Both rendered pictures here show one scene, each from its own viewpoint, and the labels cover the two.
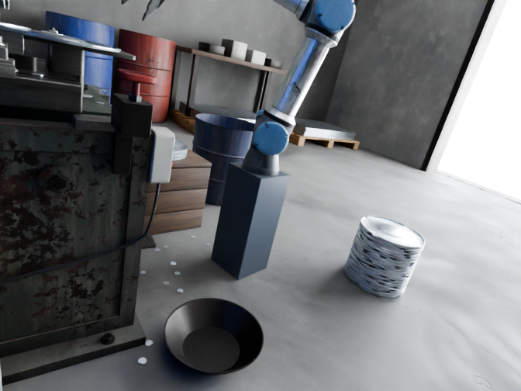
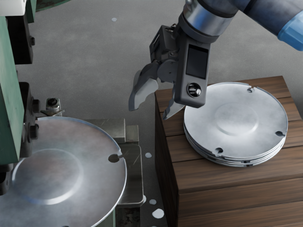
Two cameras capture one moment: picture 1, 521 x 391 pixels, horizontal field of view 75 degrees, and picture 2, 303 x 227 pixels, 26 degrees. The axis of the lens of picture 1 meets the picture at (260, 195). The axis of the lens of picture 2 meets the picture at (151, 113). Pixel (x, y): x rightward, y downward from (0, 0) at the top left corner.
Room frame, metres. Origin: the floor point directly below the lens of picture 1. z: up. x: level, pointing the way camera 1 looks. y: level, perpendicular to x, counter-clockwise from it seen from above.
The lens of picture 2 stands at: (0.41, 0.00, 1.74)
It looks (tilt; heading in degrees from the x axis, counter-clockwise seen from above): 47 degrees down; 36
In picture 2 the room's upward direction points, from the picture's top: straight up
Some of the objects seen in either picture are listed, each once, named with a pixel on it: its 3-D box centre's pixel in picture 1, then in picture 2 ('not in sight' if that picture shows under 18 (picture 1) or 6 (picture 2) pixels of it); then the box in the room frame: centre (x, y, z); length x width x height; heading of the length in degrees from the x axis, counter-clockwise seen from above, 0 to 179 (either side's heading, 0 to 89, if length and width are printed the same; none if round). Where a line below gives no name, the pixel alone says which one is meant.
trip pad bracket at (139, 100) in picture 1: (129, 138); not in sight; (0.72, 0.31, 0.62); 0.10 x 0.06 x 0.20; 39
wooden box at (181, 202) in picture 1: (152, 184); (229, 165); (1.56, 0.54, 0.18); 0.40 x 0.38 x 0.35; 135
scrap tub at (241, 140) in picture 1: (223, 159); not in sight; (2.07, 0.28, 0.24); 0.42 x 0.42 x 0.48
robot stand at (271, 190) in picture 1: (249, 219); not in sight; (1.31, 0.03, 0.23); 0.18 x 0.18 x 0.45; 51
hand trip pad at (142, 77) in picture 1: (135, 91); not in sight; (0.71, 0.30, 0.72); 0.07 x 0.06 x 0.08; 129
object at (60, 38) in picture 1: (59, 37); (48, 174); (0.90, 0.59, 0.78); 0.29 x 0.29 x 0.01
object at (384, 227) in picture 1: (391, 230); not in sight; (1.46, -0.63, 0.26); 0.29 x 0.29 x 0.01
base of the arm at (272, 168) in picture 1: (262, 157); not in sight; (1.31, 0.03, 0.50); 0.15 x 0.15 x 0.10
